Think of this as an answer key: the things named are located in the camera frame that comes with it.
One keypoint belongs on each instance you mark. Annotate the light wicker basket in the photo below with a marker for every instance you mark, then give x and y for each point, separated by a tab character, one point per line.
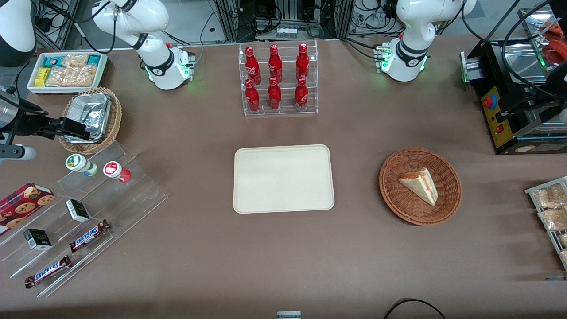
116	119

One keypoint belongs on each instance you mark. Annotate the small clear cracker bag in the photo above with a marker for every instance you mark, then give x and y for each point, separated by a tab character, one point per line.
75	61

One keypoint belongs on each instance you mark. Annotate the black machine with red button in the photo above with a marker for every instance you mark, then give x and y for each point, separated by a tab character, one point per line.
500	119

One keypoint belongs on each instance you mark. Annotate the aluminium foil container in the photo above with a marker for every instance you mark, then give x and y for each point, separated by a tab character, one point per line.
93	115

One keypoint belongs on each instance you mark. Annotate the red gum bottle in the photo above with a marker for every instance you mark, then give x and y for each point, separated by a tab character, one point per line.
116	171

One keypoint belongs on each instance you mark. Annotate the red cookie box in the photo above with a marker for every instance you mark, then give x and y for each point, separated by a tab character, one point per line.
22	204

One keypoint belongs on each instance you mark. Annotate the clear acrylic bottle rack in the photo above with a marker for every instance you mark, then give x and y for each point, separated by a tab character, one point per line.
310	99

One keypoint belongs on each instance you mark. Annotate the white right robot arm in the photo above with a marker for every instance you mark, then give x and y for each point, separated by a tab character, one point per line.
156	70

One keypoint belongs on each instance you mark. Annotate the clear bag of snacks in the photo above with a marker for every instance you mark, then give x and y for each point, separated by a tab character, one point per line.
553	219
563	241
549	197

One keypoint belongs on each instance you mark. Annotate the wrapped triangle sandwich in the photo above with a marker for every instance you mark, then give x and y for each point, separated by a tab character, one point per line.
421	186

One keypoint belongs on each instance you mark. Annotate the teal snack pack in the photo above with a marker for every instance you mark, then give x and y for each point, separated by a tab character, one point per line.
94	60
53	61

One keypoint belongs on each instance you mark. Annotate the yellow snack pack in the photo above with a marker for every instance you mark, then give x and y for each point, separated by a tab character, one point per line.
42	77

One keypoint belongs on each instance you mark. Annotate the clear acrylic stepped display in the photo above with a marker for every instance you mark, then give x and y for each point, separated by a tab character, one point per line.
133	199

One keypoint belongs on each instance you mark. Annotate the red cola bottle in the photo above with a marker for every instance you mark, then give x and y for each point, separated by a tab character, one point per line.
274	96
275	64
302	62
301	96
252	66
252	98

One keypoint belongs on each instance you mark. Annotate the beige plastic tray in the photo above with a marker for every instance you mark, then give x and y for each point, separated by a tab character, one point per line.
283	178

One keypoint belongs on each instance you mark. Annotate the red orange items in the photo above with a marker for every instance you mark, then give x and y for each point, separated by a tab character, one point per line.
556	44

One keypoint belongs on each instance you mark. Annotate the round brown wicker basket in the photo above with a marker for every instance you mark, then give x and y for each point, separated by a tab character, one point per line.
398	199

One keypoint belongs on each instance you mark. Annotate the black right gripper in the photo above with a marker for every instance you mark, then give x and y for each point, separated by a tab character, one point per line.
30	125

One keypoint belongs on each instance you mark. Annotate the white power strip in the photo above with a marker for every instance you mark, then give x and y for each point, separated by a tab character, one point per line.
286	32

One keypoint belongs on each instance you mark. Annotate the small white grey object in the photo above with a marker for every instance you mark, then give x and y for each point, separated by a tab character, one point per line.
289	315

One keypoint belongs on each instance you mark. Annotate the small black box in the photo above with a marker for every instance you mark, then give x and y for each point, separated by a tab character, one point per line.
37	239
78	210

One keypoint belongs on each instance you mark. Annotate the white plastic snack bin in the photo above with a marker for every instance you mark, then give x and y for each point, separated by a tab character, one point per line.
102	71

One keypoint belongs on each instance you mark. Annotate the snickers bar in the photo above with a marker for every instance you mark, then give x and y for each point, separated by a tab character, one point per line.
88	236
48	271

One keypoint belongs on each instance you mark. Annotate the large clear cracker bag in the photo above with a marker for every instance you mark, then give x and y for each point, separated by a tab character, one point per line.
71	76

